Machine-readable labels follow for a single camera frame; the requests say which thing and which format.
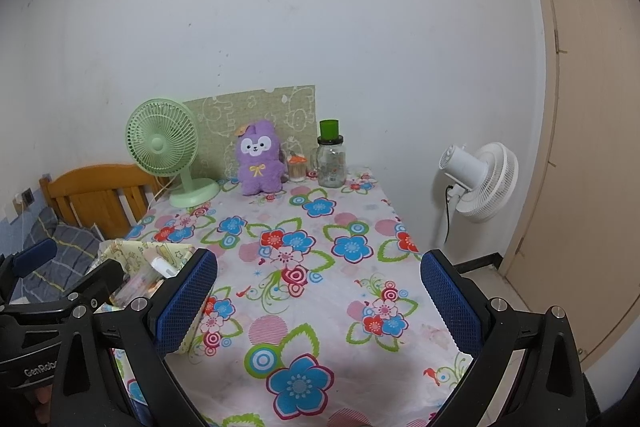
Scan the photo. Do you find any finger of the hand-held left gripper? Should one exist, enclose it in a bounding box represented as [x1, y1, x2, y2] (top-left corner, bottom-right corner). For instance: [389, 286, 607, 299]
[0, 238, 58, 305]
[62, 258, 125, 308]

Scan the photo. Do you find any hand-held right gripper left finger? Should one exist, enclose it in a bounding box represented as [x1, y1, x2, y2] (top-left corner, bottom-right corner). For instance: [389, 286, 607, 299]
[50, 248, 219, 427]

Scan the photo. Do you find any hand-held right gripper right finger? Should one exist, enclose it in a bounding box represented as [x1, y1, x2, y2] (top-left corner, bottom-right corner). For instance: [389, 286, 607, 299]
[419, 249, 588, 427]

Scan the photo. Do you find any yellow cartoon storage box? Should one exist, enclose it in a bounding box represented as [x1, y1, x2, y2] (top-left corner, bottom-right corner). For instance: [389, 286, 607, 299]
[95, 239, 201, 358]

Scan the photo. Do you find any clear plastic pack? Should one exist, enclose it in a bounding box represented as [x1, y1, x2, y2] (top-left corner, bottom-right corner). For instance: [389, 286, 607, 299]
[116, 264, 168, 308]

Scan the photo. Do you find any grey plaid pillow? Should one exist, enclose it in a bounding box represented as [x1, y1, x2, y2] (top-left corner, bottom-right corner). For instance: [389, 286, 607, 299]
[10, 207, 103, 303]

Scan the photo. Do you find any white standing fan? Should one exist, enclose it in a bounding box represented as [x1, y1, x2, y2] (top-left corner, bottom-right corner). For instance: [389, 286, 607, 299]
[432, 142, 520, 258]

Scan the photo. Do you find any floral tablecloth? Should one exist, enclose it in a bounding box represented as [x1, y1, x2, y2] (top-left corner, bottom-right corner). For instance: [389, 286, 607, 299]
[107, 164, 476, 427]

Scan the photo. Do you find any purple plush toy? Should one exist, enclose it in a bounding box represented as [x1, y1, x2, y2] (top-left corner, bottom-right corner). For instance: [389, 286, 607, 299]
[236, 119, 287, 196]

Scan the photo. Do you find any green desk fan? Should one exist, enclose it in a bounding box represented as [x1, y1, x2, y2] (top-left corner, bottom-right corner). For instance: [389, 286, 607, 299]
[125, 98, 221, 208]

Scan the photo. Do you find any cotton swab container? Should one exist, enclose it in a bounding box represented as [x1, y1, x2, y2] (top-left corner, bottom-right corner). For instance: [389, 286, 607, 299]
[286, 154, 307, 182]

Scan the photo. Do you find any glass jar with green lid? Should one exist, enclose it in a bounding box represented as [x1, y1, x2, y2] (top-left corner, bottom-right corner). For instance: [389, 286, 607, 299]
[311, 119, 347, 188]

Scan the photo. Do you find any beige door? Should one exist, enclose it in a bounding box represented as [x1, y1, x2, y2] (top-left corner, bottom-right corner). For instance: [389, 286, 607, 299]
[500, 0, 640, 373]

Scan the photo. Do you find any green cartoon print board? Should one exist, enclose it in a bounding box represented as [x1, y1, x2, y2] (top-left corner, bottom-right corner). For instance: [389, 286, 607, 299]
[182, 83, 317, 180]

